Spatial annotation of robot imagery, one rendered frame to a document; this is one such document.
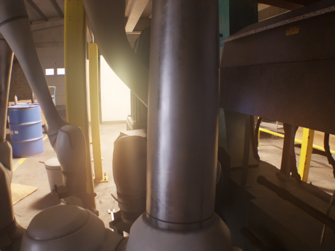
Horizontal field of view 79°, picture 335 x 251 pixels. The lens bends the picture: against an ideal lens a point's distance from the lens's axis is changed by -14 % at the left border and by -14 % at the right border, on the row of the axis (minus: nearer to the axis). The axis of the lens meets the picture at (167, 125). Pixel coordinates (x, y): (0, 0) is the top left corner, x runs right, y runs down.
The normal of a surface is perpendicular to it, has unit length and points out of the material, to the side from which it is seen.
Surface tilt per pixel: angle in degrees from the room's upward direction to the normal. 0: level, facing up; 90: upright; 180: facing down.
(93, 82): 90
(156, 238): 41
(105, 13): 119
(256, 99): 90
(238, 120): 72
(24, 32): 92
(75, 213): 10
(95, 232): 46
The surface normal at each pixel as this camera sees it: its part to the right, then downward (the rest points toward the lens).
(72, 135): 0.50, -0.15
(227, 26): -0.97, 0.04
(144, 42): 0.26, 0.17
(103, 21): 0.11, 0.62
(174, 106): -0.30, 0.00
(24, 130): 0.46, 0.16
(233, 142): 0.25, -0.14
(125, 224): -0.54, 0.15
